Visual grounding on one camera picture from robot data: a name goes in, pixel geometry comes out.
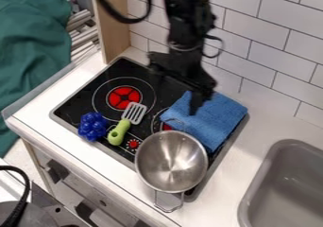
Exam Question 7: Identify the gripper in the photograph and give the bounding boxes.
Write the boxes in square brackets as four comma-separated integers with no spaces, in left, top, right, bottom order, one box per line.
[147,49,220,116]

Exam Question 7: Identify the blue cloth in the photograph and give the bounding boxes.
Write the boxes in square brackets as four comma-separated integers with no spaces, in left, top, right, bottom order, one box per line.
[159,90,249,154]

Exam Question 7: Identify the toy stove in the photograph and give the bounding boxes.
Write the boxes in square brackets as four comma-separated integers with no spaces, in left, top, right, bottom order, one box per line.
[47,56,251,203]

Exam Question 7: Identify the green cloth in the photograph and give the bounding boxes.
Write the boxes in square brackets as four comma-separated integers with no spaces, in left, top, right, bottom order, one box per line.
[0,0,74,159]

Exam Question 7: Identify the silver pot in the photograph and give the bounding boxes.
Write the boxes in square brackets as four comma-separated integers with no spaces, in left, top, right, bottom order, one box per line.
[133,118,210,214]

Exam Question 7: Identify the blue toy grapes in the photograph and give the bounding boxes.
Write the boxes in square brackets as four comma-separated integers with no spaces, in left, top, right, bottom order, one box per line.
[76,112,111,143]

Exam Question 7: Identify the toy sink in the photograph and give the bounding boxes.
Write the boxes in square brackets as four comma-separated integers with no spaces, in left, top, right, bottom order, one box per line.
[235,138,323,227]

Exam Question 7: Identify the green handled spatula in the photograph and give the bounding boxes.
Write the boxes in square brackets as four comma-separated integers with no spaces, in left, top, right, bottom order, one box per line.
[106,101,149,147]

